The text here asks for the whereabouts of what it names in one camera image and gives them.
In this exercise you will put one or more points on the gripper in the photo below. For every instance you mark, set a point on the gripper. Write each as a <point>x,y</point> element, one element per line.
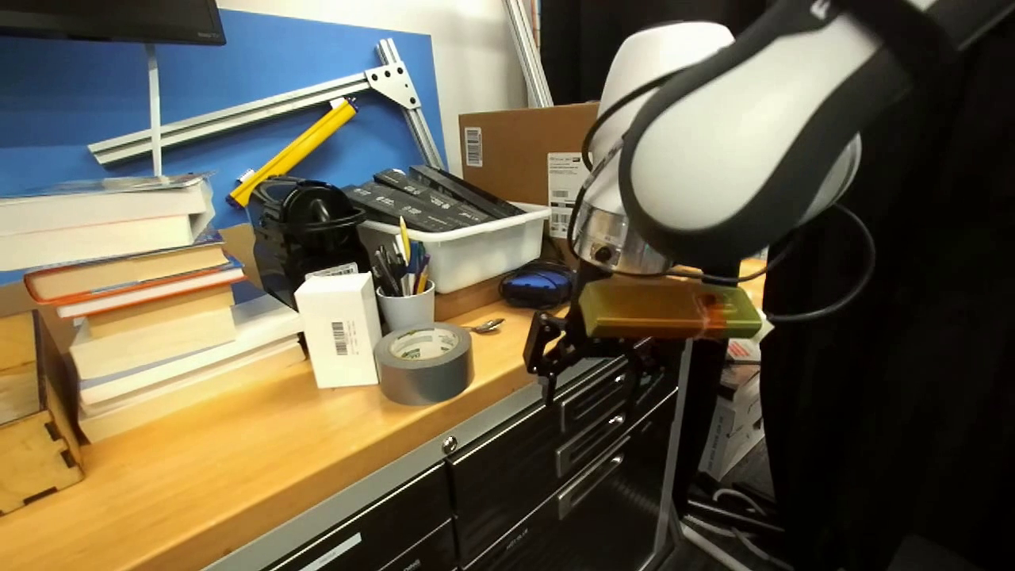
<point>592,277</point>

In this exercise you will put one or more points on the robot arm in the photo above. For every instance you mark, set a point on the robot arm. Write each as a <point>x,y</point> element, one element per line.
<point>737,135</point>

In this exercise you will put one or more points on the black drawer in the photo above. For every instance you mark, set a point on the black drawer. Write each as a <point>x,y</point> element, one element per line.
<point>603,531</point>
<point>515,500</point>
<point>507,452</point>
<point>381,527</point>

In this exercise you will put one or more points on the blue and black mouse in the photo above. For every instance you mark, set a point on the blue and black mouse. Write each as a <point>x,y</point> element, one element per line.
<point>538,285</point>

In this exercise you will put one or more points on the metal spoon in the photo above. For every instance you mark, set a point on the metal spoon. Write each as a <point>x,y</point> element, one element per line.
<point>485,325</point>

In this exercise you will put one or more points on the grey metal stand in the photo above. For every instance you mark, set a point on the grey metal stand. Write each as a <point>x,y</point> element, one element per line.
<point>674,444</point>

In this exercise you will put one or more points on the wooden block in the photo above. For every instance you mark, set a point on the wooden block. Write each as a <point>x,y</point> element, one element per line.
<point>464,300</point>

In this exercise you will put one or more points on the white box with red print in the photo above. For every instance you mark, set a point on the white box with red print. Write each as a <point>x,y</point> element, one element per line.
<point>733,412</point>

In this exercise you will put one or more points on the white plastic bin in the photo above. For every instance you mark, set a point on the white plastic bin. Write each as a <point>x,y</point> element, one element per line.
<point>476,254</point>

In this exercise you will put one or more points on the white cup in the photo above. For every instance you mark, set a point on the white cup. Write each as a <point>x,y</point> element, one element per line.
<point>406,311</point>

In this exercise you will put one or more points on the heap of pens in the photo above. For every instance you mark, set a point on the heap of pens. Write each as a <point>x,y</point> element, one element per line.
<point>400,266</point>

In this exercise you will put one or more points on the brown cardboard box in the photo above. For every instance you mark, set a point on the brown cardboard box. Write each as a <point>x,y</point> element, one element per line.
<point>511,151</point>

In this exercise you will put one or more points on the row of black boxes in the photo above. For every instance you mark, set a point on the row of black boxes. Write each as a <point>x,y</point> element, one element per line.
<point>428,202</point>

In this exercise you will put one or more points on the white cardboard box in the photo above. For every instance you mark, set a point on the white cardboard box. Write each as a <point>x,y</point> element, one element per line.
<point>341,333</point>

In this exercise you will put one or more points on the leaning aluminium extrusions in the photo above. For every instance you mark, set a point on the leaning aluminium extrusions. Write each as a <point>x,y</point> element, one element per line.
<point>530,47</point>

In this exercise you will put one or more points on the black coffee machine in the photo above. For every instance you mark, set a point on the black coffee machine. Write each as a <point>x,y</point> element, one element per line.
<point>305,230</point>

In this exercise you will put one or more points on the yellow bar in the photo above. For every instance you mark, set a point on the yellow bar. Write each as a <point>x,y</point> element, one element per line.
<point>293,151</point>

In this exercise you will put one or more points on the large white book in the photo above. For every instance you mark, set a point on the large white book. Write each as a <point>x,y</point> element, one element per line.
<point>151,349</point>
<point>190,381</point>

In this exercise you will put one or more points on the tan paged book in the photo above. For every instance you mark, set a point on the tan paged book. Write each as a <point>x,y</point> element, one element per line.
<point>158,311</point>

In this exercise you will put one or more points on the red and blue cover book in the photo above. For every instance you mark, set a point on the red and blue cover book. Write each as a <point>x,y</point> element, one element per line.
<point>151,292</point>

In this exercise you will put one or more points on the orange cover book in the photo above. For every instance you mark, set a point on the orange cover book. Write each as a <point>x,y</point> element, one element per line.
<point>119,274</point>

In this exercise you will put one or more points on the thin magazine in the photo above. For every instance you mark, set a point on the thin magazine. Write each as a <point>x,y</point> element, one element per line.
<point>111,183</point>

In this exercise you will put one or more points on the thick white book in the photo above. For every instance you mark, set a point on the thick white book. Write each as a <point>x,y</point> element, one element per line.
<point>87,242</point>
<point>95,208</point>

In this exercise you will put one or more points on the wooden box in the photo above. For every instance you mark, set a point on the wooden box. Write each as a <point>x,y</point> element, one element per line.
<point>32,452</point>

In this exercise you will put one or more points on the blue board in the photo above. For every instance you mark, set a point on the blue board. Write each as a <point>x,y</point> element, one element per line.
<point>71,95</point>

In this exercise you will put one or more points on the black monitor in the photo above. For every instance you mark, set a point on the black monitor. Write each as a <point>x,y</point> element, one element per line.
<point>111,20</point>

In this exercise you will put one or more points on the grey duct tape roll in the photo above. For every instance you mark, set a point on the grey duct tape roll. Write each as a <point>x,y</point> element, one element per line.
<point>424,377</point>

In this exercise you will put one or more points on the aluminium extrusion frame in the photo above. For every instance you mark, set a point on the aluminium extrusion frame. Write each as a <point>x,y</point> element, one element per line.
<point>238,111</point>

